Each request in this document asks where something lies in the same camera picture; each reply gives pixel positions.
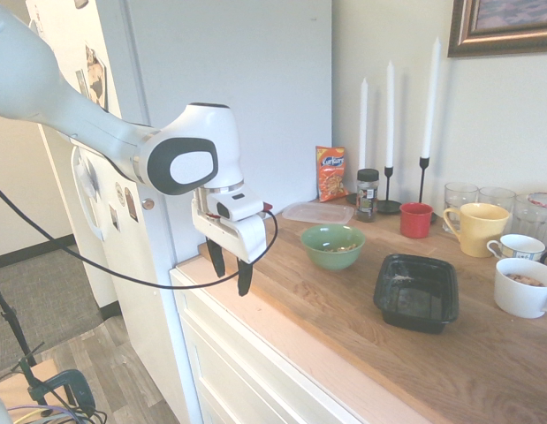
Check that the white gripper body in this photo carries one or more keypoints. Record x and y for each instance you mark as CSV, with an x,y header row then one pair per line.
x,y
251,238

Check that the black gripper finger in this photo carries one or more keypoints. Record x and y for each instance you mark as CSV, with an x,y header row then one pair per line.
x,y
245,278
218,260

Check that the green ceramic bowl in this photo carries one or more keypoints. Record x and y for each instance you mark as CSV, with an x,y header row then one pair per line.
x,y
330,260

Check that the toasted cereal rings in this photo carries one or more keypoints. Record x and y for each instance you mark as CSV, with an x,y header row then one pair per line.
x,y
339,248

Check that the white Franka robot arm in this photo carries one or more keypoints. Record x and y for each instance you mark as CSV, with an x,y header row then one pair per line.
x,y
56,88

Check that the brown cereal pieces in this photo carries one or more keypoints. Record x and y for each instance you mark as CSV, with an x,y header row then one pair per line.
x,y
525,279

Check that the clear plastic container lid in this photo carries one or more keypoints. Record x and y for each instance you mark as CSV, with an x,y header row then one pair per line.
x,y
317,212

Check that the round metal fridge knob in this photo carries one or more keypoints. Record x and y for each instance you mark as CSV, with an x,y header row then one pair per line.
x,y
147,203

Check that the white drawer cabinet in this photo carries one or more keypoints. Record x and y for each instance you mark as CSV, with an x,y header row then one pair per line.
x,y
237,375

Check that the orange snack bag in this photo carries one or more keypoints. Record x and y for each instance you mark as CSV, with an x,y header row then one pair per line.
x,y
331,176

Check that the brown oval fridge magnet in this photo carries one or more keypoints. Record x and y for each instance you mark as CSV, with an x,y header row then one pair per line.
x,y
131,203

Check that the black candle holder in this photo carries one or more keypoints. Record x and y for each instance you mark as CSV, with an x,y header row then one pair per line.
x,y
351,199
389,206
425,161

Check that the small photo fridge magnet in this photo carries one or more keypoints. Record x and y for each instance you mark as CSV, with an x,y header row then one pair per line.
x,y
115,217

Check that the round white fridge magnet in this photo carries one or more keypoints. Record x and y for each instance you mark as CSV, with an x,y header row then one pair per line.
x,y
119,194

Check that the spice jar black lid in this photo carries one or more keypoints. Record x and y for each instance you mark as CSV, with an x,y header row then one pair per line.
x,y
367,199

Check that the white refrigerator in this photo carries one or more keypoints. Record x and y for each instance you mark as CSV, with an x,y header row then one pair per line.
x,y
255,88

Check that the short white taper candle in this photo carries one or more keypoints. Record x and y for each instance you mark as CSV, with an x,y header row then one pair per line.
x,y
363,123

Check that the red mug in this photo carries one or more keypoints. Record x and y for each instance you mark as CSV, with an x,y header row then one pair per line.
x,y
414,221

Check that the black plastic food container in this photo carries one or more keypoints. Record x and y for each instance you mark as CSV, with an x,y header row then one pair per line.
x,y
414,287

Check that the green C-clamp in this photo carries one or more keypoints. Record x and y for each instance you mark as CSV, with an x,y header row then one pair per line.
x,y
78,382

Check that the medium white taper candle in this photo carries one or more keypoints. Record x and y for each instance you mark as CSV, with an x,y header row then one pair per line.
x,y
390,115

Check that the clear glass tumbler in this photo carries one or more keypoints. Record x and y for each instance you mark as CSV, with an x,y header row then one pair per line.
x,y
461,194
498,196
527,221

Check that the narrow photo fridge magnet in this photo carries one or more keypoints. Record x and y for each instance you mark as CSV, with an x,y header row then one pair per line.
x,y
81,83

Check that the yellow mug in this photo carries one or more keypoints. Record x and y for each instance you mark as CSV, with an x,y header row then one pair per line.
x,y
480,229

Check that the tall white taper candle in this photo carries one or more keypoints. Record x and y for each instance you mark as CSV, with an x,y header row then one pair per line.
x,y
432,88

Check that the white patterned teacup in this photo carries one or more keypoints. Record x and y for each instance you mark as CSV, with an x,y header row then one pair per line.
x,y
518,247

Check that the large white mug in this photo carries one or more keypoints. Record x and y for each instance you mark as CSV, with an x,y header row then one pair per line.
x,y
520,300

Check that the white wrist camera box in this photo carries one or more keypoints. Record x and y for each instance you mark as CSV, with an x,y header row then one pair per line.
x,y
237,205

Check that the black camera stand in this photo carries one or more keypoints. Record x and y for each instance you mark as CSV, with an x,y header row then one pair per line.
x,y
10,318

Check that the wooden robot mount board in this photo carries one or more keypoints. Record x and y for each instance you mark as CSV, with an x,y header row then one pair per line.
x,y
8,384

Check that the framed picture brown frame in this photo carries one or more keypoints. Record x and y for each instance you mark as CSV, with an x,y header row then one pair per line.
x,y
498,31

